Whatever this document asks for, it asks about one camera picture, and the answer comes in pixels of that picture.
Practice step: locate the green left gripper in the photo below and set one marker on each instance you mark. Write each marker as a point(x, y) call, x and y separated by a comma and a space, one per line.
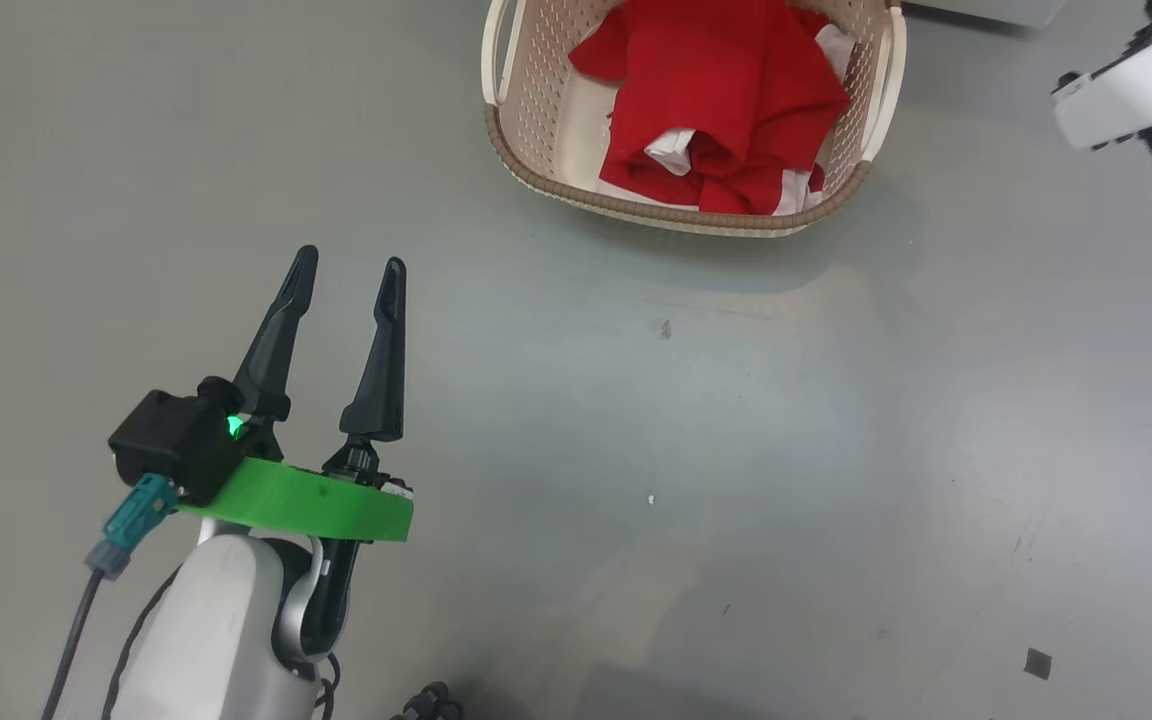
point(316, 505)

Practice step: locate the cream perforated basket brown rim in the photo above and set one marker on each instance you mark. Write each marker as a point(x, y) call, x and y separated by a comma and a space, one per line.
point(536, 120)

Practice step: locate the small grey tape piece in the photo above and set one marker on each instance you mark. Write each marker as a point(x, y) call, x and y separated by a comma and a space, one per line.
point(1037, 664)

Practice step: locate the white front-load washing machine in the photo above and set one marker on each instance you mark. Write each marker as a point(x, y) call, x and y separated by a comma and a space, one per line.
point(986, 10)

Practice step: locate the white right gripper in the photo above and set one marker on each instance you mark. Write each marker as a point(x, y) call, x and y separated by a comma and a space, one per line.
point(1136, 85)

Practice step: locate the red and white garment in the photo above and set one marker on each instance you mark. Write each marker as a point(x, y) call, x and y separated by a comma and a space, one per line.
point(716, 90)

